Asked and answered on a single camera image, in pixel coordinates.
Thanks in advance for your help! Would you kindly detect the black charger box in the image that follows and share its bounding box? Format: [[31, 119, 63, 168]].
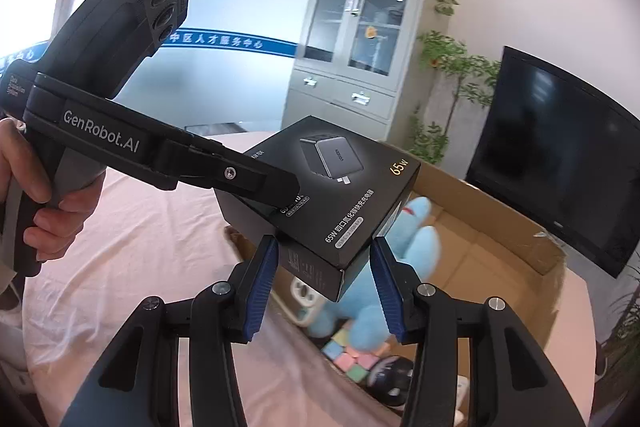
[[216, 116, 420, 301]]

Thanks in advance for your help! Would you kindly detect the light blue plush toy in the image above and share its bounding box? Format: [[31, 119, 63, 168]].
[[307, 196, 440, 351]]

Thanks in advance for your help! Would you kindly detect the beige phone case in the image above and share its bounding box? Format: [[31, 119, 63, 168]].
[[290, 277, 326, 327]]

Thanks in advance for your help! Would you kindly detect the person's left hand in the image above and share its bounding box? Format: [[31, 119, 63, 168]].
[[1, 118, 105, 261]]

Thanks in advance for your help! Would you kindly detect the pink bed sheet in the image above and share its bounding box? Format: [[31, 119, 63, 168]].
[[22, 170, 596, 426]]

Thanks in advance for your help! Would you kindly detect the palm-like potted plant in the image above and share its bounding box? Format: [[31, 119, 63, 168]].
[[591, 250, 640, 377]]

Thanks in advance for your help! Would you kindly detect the black white small toy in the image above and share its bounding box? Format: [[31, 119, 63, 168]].
[[366, 355, 413, 407]]

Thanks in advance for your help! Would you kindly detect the pastel magic cube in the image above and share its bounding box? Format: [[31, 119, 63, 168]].
[[320, 324, 390, 385]]

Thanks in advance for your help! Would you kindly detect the brown cardboard box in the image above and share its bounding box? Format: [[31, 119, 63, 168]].
[[222, 158, 569, 427]]

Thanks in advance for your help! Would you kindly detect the grey metal cabinet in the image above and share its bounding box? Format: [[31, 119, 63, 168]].
[[282, 0, 449, 146]]

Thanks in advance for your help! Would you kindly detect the black flat television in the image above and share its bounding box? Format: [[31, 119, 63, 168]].
[[465, 46, 639, 277]]

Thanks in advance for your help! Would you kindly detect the green leafy plant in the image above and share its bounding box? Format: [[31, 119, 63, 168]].
[[408, 30, 501, 166]]

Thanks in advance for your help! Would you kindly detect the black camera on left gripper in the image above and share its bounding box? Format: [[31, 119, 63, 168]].
[[36, 0, 189, 100]]

